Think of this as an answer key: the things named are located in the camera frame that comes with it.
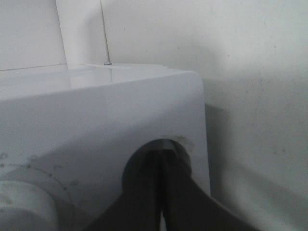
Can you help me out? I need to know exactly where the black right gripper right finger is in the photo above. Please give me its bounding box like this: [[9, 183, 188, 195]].
[[161, 150, 254, 231]]

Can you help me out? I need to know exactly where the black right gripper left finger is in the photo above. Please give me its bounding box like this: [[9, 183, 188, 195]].
[[90, 151, 161, 231]]

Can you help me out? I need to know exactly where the white microwave oven body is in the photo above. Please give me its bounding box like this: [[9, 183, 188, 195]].
[[0, 64, 210, 231]]

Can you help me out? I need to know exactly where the lower white timer knob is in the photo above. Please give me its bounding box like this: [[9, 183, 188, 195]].
[[0, 166, 73, 231]]

